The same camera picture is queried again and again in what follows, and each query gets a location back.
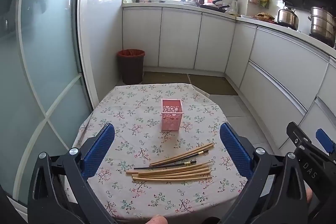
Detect frosted glass sliding door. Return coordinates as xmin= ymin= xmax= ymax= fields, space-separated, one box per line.
xmin=0 ymin=0 xmax=100 ymax=214

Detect floral tablecloth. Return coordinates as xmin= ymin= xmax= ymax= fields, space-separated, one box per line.
xmin=64 ymin=82 xmax=250 ymax=222

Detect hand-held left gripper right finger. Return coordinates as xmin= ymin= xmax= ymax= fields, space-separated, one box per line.
xmin=220 ymin=122 xmax=308 ymax=224

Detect white kitchen base cabinets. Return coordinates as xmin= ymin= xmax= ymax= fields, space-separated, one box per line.
xmin=122 ymin=5 xmax=336 ymax=164

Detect brown trash bin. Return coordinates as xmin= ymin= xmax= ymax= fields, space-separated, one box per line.
xmin=117 ymin=49 xmax=146 ymax=85

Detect brown floor mat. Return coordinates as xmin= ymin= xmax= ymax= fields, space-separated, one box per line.
xmin=142 ymin=72 xmax=239 ymax=96

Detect white kettle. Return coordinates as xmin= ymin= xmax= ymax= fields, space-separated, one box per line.
xmin=229 ymin=0 xmax=240 ymax=16

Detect pile of wooden chopsticks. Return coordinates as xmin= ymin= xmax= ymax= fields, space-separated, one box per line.
xmin=125 ymin=142 xmax=214 ymax=182

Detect pink perforated utensil holder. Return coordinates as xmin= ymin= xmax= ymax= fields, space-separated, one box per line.
xmin=161 ymin=99 xmax=183 ymax=131

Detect stainless steel steamer pot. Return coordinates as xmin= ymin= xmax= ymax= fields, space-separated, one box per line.
xmin=308 ymin=6 xmax=336 ymax=46

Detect black chopstick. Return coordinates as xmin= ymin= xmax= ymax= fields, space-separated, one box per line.
xmin=134 ymin=160 xmax=197 ymax=170
xmin=157 ymin=150 xmax=209 ymax=165

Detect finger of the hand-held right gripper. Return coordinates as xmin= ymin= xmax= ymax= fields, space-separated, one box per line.
xmin=286 ymin=122 xmax=315 ymax=153
xmin=315 ymin=128 xmax=336 ymax=159

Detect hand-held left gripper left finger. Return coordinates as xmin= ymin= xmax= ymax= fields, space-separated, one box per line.
xmin=28 ymin=123 xmax=117 ymax=224

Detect black frying pan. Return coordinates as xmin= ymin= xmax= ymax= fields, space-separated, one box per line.
xmin=199 ymin=4 xmax=230 ymax=13

